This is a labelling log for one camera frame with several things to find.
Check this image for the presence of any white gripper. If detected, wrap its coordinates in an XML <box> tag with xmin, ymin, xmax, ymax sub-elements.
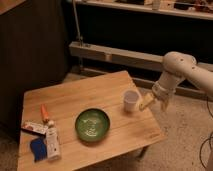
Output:
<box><xmin>139</xmin><ymin>82</ymin><xmax>174</xmax><ymax>111</ymax></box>

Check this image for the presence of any white ceramic cup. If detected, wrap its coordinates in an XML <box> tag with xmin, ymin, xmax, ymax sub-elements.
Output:
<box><xmin>123</xmin><ymin>90</ymin><xmax>139</xmax><ymax>112</ymax></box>

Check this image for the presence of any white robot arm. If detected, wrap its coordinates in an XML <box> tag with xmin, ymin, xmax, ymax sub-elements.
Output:
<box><xmin>139</xmin><ymin>51</ymin><xmax>213</xmax><ymax>111</ymax></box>

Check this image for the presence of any green ceramic bowl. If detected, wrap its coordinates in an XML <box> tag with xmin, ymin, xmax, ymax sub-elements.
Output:
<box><xmin>75</xmin><ymin>108</ymin><xmax>110</xmax><ymax>143</ymax></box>

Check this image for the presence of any wooden table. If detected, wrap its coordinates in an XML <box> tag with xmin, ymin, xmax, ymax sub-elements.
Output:
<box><xmin>17</xmin><ymin>71</ymin><xmax>165</xmax><ymax>171</ymax></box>

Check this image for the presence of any orange toy carrot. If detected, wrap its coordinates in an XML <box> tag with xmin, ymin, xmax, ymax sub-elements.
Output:
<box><xmin>41</xmin><ymin>105</ymin><xmax>49</xmax><ymax>122</ymax></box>

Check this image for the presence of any white tube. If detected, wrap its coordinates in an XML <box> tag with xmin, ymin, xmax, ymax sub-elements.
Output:
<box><xmin>46</xmin><ymin>120</ymin><xmax>61</xmax><ymax>161</ymax></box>

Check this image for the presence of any red white flat packet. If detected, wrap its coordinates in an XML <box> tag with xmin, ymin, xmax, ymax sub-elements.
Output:
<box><xmin>21</xmin><ymin>121</ymin><xmax>48</xmax><ymax>135</ymax></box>

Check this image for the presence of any blue cloth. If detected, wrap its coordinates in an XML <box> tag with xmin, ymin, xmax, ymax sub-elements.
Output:
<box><xmin>30</xmin><ymin>138</ymin><xmax>47</xmax><ymax>162</ymax></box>

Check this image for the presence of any metal pole stand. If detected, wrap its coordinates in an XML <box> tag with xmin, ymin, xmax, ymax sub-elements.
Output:
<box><xmin>72</xmin><ymin>0</ymin><xmax>83</xmax><ymax>70</ymax></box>

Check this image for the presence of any black cable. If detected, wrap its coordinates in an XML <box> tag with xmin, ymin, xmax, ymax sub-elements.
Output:
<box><xmin>199</xmin><ymin>96</ymin><xmax>213</xmax><ymax>170</ymax></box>

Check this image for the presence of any grey baseboard rail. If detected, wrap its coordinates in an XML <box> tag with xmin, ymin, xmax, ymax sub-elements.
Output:
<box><xmin>68</xmin><ymin>41</ymin><xmax>213</xmax><ymax>73</ymax></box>

